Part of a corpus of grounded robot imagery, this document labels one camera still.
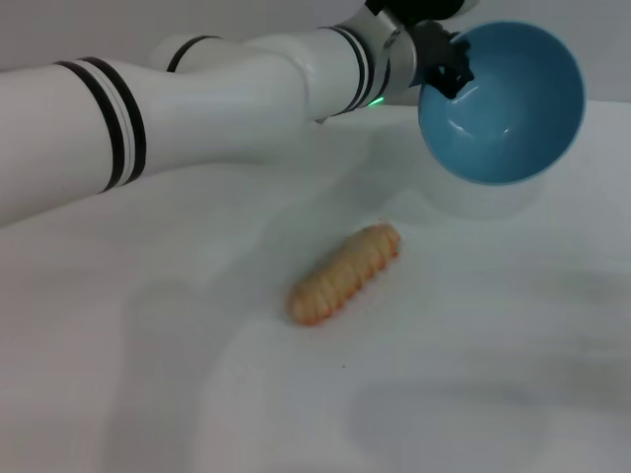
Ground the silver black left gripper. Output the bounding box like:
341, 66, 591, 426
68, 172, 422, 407
386, 22, 475, 98

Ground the blue bowl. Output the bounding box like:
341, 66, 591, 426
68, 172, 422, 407
417, 20, 587, 186

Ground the orange ridged bread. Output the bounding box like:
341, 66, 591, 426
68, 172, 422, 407
287, 222, 401, 327

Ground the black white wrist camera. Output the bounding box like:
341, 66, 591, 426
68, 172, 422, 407
364, 0, 477, 29

